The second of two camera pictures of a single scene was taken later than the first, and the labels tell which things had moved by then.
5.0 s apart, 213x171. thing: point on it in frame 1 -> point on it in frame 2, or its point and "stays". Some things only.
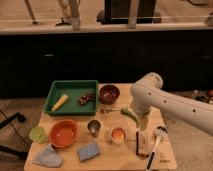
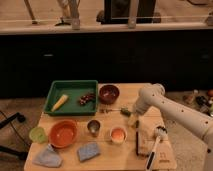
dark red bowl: x=109 y=94 stays
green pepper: x=129 y=113 stays
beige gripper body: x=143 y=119 -> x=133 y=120
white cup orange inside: x=118 y=135 stays
